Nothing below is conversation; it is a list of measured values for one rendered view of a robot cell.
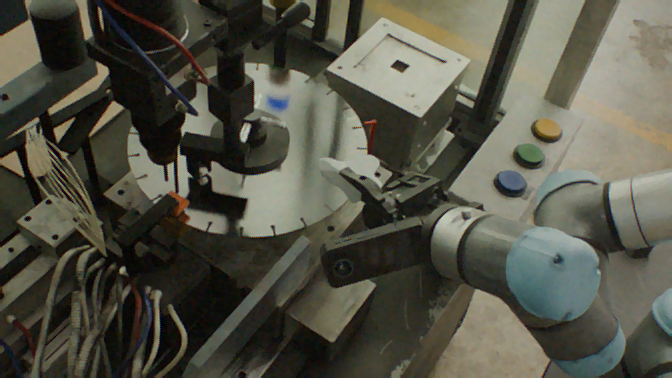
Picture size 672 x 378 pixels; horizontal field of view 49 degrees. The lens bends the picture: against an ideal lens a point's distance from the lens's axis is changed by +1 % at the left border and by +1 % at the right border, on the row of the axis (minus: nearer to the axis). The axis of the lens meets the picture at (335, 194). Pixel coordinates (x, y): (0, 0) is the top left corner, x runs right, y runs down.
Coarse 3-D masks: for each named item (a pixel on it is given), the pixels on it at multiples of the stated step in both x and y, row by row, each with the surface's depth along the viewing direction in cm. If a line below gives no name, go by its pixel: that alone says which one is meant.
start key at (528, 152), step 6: (522, 144) 114; (528, 144) 114; (534, 144) 114; (522, 150) 113; (528, 150) 113; (534, 150) 114; (540, 150) 114; (522, 156) 112; (528, 156) 113; (534, 156) 113; (540, 156) 113; (522, 162) 113; (528, 162) 112; (534, 162) 112; (540, 162) 113
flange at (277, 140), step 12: (216, 132) 102; (264, 132) 101; (276, 132) 103; (288, 132) 104; (252, 144) 100; (264, 144) 101; (276, 144) 102; (288, 144) 102; (252, 156) 100; (264, 156) 100; (276, 156) 100; (240, 168) 99; (252, 168) 99; (264, 168) 100
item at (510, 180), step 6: (504, 174) 110; (510, 174) 110; (516, 174) 110; (498, 180) 109; (504, 180) 109; (510, 180) 109; (516, 180) 109; (522, 180) 109; (504, 186) 108; (510, 186) 108; (516, 186) 108; (522, 186) 108; (510, 192) 108; (516, 192) 108
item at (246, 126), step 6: (258, 96) 102; (258, 102) 101; (252, 114) 99; (258, 114) 99; (246, 120) 98; (252, 120) 98; (258, 120) 99; (264, 120) 99; (270, 120) 99; (276, 120) 99; (246, 126) 98; (252, 126) 99; (258, 126) 100; (276, 126) 99; (282, 126) 99; (246, 132) 97; (252, 132) 100; (246, 138) 97
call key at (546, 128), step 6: (540, 120) 118; (546, 120) 118; (552, 120) 118; (540, 126) 117; (546, 126) 117; (552, 126) 117; (558, 126) 118; (540, 132) 116; (546, 132) 116; (552, 132) 116; (558, 132) 117; (546, 138) 116; (552, 138) 116
